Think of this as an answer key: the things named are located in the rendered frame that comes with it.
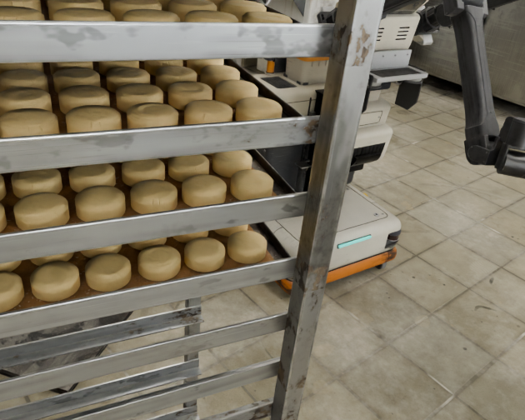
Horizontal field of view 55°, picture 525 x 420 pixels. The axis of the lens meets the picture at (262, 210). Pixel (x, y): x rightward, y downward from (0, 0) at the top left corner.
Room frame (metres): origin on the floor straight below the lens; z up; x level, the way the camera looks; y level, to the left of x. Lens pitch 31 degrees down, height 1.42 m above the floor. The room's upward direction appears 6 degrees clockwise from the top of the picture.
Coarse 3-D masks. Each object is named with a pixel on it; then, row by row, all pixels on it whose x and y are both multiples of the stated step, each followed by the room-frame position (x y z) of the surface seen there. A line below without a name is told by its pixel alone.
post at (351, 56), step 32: (352, 0) 0.47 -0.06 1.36; (384, 0) 0.47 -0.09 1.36; (352, 32) 0.46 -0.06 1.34; (352, 64) 0.46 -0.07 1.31; (352, 96) 0.47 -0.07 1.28; (320, 128) 0.48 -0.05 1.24; (352, 128) 0.47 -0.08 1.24; (320, 160) 0.47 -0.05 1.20; (320, 192) 0.46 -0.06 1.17; (320, 224) 0.46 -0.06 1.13; (320, 256) 0.47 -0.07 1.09; (320, 288) 0.47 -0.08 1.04; (288, 320) 0.48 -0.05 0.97; (288, 352) 0.47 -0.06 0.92; (288, 384) 0.46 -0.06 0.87; (288, 416) 0.47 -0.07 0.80
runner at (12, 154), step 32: (128, 128) 0.40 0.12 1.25; (160, 128) 0.41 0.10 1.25; (192, 128) 0.43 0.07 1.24; (224, 128) 0.44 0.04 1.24; (256, 128) 0.46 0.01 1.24; (288, 128) 0.47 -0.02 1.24; (0, 160) 0.35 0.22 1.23; (32, 160) 0.36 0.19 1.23; (64, 160) 0.38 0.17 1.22; (96, 160) 0.39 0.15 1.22; (128, 160) 0.40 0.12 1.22
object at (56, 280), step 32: (64, 256) 0.46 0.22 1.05; (96, 256) 0.45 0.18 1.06; (128, 256) 0.49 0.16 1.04; (160, 256) 0.47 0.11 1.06; (192, 256) 0.47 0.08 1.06; (224, 256) 0.49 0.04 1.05; (256, 256) 0.50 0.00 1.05; (0, 288) 0.38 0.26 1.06; (32, 288) 0.40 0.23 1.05; (64, 288) 0.40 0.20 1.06; (96, 288) 0.42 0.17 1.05
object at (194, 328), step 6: (186, 300) 0.88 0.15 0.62; (192, 300) 0.87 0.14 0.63; (198, 300) 0.87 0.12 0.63; (186, 306) 0.88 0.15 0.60; (192, 306) 0.87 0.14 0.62; (198, 324) 0.87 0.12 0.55; (186, 330) 0.88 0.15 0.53; (192, 330) 0.87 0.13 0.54; (198, 330) 0.88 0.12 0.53; (192, 354) 0.87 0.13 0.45; (186, 360) 0.87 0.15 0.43; (192, 378) 0.87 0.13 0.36; (186, 402) 0.86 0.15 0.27; (192, 402) 0.87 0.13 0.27
